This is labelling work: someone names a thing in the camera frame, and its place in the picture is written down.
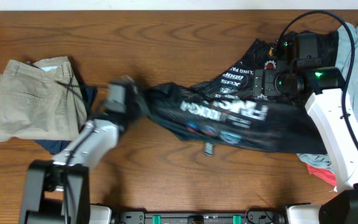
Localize black printed cycling jersey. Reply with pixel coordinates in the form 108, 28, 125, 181
144, 39, 326, 154

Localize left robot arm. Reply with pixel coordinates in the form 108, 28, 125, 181
19, 77, 145, 224

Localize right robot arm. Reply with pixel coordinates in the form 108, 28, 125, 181
254, 29, 358, 223

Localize dark navy folded garment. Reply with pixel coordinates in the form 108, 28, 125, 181
34, 84, 98, 155

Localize folded khaki shorts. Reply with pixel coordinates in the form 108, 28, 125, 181
0, 57, 87, 142

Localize red shirt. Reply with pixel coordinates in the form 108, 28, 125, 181
306, 164, 337, 187

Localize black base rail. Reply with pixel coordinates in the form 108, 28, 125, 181
114, 208, 286, 224

